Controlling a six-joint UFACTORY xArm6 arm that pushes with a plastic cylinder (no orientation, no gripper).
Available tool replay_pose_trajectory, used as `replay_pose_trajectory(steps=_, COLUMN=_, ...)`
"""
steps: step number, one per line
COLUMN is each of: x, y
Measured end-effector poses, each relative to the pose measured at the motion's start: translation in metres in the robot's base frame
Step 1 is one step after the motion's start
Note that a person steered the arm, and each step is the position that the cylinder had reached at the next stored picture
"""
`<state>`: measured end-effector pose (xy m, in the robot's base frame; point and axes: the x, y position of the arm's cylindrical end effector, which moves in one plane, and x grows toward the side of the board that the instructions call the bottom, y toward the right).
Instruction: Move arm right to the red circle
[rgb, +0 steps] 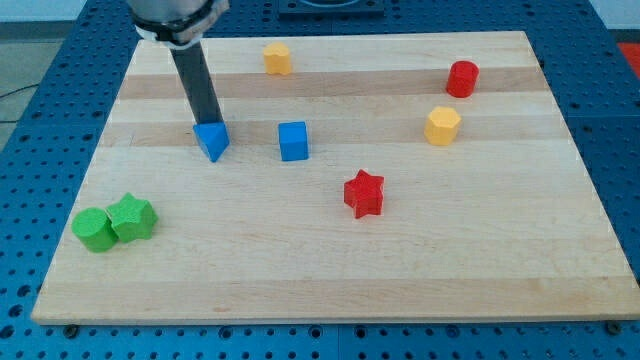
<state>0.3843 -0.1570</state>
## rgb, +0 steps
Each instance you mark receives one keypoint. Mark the red star block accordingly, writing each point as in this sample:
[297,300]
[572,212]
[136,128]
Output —
[364,194]

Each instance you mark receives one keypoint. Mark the blue cube block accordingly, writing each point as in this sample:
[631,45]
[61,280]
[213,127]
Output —
[293,141]

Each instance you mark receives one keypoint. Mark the light wooden board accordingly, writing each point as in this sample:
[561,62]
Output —
[504,224]

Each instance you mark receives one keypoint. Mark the blue triangle block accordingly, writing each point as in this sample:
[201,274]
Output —
[212,138]

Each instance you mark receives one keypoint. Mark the yellow heart block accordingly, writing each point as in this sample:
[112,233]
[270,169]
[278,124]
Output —
[277,59]

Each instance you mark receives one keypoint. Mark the yellow hexagon block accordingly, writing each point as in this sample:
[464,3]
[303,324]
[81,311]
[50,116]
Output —
[442,125]

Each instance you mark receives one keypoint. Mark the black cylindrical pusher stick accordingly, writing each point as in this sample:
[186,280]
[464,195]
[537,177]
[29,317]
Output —
[196,80]

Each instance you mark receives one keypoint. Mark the red cylinder block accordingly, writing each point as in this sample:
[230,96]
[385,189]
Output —
[462,79]

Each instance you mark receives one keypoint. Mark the green star block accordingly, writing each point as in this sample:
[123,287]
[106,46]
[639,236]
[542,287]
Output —
[132,218]

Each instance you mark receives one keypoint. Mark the green cylinder block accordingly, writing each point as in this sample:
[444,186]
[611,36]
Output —
[93,228]

